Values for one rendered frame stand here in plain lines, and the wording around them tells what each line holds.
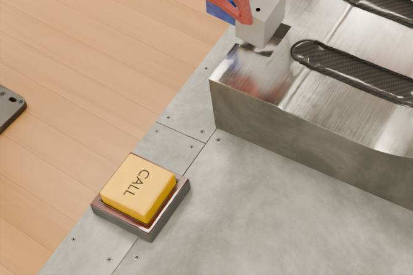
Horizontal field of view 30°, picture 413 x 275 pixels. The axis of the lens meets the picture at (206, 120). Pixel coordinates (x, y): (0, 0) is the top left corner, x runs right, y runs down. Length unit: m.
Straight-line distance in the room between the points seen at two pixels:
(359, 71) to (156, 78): 0.27
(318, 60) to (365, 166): 0.13
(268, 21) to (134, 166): 0.21
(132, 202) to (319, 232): 0.20
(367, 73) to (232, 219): 0.22
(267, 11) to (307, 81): 0.09
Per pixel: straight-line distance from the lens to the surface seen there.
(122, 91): 0.97
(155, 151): 0.90
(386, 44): 0.88
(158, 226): 0.83
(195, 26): 1.03
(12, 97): 1.00
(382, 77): 0.85
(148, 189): 0.83
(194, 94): 0.95
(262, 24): 0.82
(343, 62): 0.86
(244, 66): 0.85
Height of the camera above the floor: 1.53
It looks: 52 degrees down
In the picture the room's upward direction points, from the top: 9 degrees counter-clockwise
